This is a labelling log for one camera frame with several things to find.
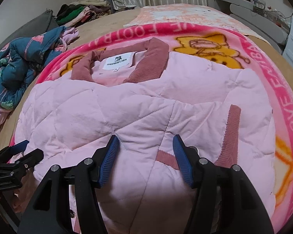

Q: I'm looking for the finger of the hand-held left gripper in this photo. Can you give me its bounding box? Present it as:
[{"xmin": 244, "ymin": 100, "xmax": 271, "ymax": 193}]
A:
[
  {"xmin": 5, "ymin": 149, "xmax": 44, "ymax": 173},
  {"xmin": 0, "ymin": 140, "xmax": 30, "ymax": 162}
]

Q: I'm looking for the pale patterned sheet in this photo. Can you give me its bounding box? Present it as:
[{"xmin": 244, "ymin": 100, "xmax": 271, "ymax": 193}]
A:
[{"xmin": 123, "ymin": 4, "xmax": 271, "ymax": 42}]

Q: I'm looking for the pink quilted jacket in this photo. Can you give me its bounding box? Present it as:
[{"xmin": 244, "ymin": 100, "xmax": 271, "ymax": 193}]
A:
[{"xmin": 8, "ymin": 38, "xmax": 276, "ymax": 234}]

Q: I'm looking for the bed with tan sheet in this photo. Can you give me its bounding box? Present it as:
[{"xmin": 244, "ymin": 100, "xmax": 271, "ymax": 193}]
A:
[{"xmin": 0, "ymin": 5, "xmax": 293, "ymax": 147}]

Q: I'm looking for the grey upholstered headboard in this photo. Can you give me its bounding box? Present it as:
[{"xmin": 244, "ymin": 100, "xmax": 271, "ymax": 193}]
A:
[{"xmin": 0, "ymin": 9, "xmax": 60, "ymax": 54}]

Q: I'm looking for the clutter of small desk items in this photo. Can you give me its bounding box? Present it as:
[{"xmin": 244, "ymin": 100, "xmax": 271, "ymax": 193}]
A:
[{"xmin": 216, "ymin": 0, "xmax": 291, "ymax": 20}]

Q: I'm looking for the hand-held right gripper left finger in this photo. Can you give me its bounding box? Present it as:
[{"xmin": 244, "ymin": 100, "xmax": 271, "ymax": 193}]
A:
[{"xmin": 17, "ymin": 135, "xmax": 120, "ymax": 234}]

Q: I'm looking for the pink printed blanket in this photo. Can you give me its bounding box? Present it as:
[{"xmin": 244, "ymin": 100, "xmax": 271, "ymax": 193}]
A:
[{"xmin": 12, "ymin": 22, "xmax": 293, "ymax": 227}]

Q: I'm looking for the pile of clothes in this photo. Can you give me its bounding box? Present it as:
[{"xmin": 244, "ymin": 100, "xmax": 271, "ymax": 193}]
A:
[{"xmin": 56, "ymin": 0, "xmax": 115, "ymax": 27}]

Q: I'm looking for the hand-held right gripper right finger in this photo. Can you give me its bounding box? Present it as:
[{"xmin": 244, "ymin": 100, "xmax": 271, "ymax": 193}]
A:
[{"xmin": 172, "ymin": 135, "xmax": 275, "ymax": 234}]

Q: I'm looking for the blue floral duvet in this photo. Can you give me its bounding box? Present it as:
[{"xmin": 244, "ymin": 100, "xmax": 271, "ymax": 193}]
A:
[{"xmin": 0, "ymin": 26, "xmax": 80, "ymax": 127}]

